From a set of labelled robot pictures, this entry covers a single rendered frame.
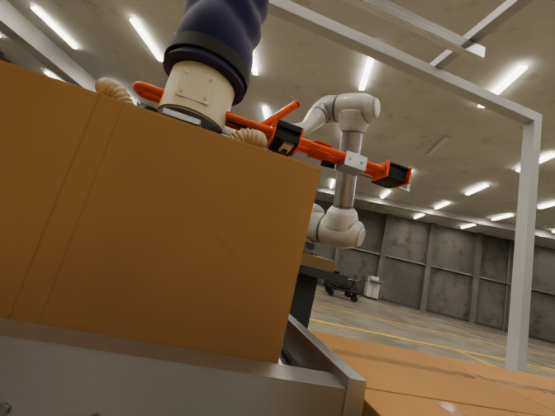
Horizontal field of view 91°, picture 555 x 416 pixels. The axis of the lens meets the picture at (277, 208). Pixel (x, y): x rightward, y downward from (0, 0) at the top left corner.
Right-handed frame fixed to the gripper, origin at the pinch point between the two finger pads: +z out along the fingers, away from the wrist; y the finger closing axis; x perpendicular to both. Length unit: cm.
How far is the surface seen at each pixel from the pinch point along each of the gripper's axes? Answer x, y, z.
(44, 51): 502, -317, -630
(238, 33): 20.6, -18.4, 9.3
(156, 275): 20.0, 41.1, 19.9
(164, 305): 17, 46, 20
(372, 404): -21, 54, 26
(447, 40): -145, -204, -113
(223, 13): 25.1, -20.8, 10.8
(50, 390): 25, 54, 34
